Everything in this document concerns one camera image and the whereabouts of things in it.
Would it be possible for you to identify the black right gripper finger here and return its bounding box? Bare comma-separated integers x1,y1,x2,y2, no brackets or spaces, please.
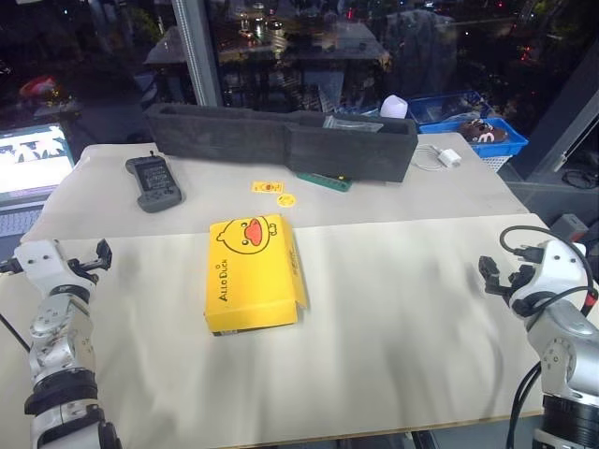
477,254,505,297
508,264,535,288

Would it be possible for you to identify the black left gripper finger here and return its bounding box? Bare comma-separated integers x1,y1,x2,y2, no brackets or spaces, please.
94,238,114,272

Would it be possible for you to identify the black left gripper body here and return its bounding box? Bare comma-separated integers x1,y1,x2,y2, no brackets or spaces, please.
66,255,101,285

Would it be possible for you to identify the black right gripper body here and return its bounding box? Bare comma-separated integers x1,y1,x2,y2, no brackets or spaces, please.
496,279,526,306

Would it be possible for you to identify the yellow duck box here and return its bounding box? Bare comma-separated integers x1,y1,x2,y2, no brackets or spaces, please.
203,213,310,338

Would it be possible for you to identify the small grey box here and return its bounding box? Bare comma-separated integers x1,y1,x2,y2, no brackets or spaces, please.
553,212,590,240

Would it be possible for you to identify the grey handheld remote controller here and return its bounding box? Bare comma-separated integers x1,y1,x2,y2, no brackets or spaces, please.
124,151,187,214

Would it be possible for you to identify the white plastic basket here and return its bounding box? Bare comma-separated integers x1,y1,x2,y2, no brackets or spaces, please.
479,153,510,173

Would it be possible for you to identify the open laptop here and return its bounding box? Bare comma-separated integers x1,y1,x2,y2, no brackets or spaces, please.
0,123,77,263

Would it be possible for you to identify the blue plastic basket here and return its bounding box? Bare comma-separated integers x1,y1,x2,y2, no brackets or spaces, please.
417,116,530,158

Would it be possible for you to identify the brown plush toy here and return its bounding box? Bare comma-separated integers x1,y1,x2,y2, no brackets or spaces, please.
459,118,510,145

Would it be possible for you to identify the dark blue plastic crate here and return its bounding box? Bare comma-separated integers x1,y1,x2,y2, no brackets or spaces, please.
405,90,495,125

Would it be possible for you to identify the green flat board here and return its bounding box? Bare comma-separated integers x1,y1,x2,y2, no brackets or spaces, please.
295,171,353,193

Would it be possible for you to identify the white wrinkled table cloth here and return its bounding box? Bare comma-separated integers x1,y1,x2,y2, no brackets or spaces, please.
0,212,562,445

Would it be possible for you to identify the clear plastic bag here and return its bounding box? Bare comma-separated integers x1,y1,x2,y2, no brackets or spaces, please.
321,114,386,134

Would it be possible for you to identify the long black foam box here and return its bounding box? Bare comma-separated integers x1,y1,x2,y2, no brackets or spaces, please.
143,103,419,186

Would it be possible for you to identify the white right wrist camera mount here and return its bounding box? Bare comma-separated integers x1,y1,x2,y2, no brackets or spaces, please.
511,239,589,311

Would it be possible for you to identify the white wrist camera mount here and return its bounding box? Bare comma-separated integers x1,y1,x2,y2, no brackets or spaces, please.
12,239,71,295
511,239,589,311

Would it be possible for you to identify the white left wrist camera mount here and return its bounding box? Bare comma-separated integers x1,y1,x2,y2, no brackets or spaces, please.
12,239,71,295

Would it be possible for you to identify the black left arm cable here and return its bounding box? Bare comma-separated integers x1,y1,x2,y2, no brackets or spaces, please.
0,258,32,353

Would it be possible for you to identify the black coiled floor cable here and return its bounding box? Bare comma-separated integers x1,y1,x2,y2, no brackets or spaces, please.
560,167,599,190

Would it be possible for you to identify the white charger cable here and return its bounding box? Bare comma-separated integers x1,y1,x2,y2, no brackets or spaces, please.
410,143,446,169

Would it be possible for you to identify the grey window frame pillar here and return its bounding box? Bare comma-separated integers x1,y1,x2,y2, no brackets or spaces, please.
170,0,224,108

